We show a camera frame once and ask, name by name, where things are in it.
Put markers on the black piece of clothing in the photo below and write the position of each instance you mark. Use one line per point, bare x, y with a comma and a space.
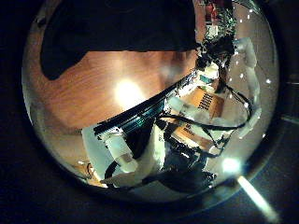
124, 28

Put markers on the green leafy plants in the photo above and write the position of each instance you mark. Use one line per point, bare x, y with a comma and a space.
226, 18

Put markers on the wooden cabinet with slatted grille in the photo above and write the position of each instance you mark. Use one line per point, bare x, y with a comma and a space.
199, 96

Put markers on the bright ceiling lamp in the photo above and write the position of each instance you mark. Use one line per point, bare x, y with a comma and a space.
231, 165

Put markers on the black control box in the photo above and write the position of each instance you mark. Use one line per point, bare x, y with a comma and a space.
187, 174

